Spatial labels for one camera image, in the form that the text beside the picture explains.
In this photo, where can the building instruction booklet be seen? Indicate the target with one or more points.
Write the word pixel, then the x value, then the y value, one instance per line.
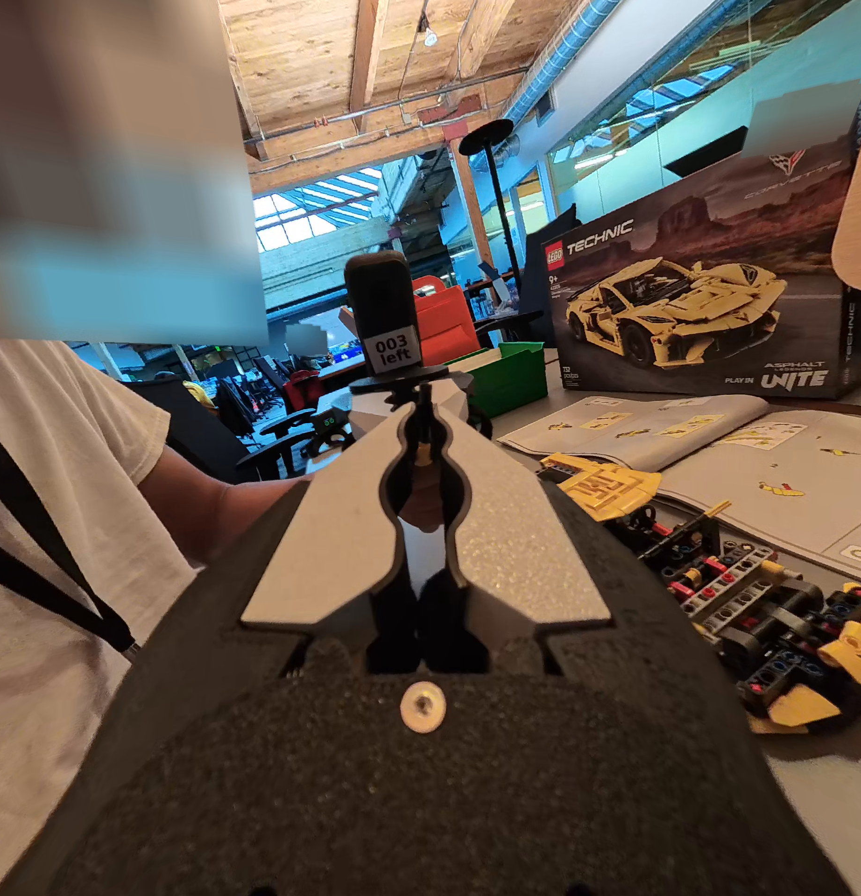
pixel 753 448

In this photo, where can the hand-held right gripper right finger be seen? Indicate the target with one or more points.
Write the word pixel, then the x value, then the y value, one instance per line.
pixel 528 560

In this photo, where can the ceiling spot lamp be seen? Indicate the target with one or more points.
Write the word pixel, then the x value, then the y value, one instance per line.
pixel 430 37

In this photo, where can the red office chair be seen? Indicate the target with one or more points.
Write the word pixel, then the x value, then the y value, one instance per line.
pixel 304 388

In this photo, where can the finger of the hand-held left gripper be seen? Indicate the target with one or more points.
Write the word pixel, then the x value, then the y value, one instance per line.
pixel 453 395
pixel 371 413

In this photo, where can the toy car set box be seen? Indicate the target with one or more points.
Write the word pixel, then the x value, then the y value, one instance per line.
pixel 717 231

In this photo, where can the yellow black toy car model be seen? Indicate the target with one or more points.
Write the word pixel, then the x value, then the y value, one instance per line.
pixel 753 616

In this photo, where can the black floor lamp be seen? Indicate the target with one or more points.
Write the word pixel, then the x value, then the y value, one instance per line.
pixel 486 131

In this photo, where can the orange carry bag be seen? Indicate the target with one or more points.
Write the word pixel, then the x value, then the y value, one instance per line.
pixel 448 322

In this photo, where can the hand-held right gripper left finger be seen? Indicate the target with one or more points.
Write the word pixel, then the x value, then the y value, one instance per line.
pixel 318 560

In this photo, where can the grey desk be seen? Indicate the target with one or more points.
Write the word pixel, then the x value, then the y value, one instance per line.
pixel 844 826

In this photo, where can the green storage bin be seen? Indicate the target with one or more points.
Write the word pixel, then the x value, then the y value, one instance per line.
pixel 514 385

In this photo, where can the silver ventilation duct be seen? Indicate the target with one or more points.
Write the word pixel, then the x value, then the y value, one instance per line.
pixel 563 49

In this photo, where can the black office chair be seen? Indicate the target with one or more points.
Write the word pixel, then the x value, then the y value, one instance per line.
pixel 192 434

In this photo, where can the person's left hand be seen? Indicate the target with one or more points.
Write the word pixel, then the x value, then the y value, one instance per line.
pixel 423 500

